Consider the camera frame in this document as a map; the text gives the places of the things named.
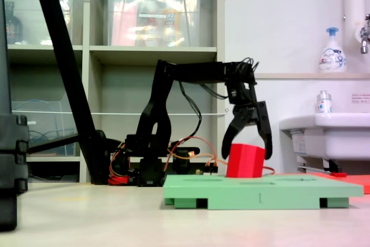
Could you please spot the small clear bottle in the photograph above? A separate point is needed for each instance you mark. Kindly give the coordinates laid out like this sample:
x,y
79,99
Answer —
x,y
323,103

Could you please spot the straight black gripper finger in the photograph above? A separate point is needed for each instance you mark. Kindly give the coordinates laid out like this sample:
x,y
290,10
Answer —
x,y
264,125

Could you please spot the dark glass bottle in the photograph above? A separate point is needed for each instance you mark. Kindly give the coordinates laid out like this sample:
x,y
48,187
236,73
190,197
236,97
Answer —
x,y
13,27

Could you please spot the red octagonal pillar block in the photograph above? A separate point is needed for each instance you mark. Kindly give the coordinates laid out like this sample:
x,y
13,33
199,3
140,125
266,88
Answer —
x,y
245,161

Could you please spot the dark grey upright panel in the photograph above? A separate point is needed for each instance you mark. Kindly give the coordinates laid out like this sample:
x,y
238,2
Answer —
x,y
4,41

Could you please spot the red printed base mount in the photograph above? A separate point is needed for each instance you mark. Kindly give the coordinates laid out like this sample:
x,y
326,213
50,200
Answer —
x,y
118,180

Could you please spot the white sink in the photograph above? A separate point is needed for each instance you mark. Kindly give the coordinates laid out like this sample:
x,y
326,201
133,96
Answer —
x,y
341,137

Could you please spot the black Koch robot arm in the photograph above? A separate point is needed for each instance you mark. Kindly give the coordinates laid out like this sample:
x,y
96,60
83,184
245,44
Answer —
x,y
196,72

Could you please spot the black tripod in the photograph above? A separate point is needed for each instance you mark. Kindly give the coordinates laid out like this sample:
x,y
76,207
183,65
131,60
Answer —
x,y
62,47

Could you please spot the white pump soap bottle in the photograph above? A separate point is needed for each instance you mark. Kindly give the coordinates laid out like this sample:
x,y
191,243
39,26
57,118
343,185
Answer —
x,y
332,56

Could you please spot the curved black gripper finger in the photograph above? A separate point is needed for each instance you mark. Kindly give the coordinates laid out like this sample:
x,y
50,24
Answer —
x,y
235,127

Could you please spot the clear bin with bottles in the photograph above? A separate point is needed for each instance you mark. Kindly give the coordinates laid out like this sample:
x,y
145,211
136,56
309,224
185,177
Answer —
x,y
29,21

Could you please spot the black table clamp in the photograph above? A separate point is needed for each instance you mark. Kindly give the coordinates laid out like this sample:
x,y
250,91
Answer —
x,y
182,166

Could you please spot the red text wall label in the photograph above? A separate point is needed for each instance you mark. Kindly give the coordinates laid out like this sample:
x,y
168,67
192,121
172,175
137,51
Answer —
x,y
361,98

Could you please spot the green shape sorting board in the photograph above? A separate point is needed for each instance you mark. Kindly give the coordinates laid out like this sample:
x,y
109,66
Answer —
x,y
260,196

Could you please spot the metal faucet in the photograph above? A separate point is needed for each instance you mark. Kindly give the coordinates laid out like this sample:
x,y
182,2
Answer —
x,y
364,38

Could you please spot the pink box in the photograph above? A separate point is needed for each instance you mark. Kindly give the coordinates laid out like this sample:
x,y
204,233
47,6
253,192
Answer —
x,y
122,24

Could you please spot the yellow bottle with pink cap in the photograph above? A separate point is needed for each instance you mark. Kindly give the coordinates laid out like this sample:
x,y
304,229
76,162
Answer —
x,y
170,21

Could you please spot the small circuit board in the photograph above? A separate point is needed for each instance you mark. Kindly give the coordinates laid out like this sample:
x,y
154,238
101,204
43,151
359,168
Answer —
x,y
211,173

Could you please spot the notched black stack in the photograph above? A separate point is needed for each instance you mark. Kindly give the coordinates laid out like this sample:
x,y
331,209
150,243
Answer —
x,y
11,154

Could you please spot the large clear plastic bin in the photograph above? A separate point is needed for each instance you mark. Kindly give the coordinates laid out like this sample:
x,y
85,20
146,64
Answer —
x,y
150,27

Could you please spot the beige shelf unit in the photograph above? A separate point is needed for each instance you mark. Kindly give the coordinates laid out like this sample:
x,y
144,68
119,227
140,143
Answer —
x,y
86,21

